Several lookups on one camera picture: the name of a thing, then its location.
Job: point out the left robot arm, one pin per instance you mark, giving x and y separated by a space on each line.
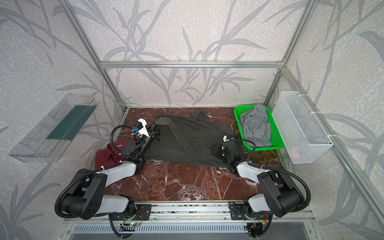
84 197

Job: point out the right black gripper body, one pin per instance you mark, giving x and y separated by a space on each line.
219 150

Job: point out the clear plastic wall bin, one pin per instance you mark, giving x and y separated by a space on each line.
50 138

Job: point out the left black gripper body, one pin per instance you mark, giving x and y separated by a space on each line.
153 130

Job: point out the green plastic basket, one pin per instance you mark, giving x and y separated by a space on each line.
275 139

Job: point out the maroon folded shirt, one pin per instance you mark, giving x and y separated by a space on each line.
107 157

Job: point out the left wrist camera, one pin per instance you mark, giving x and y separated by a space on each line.
140 128

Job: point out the dark grey striped shirt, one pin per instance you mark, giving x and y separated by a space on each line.
189 140

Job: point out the light grey shirt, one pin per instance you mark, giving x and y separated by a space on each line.
255 126

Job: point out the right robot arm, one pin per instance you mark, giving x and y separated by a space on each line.
282 191

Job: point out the white wire wall basket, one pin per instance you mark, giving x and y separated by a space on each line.
304 137

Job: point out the aluminium cage frame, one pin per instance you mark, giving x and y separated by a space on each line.
360 180

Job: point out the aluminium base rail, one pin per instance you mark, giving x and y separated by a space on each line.
197 212

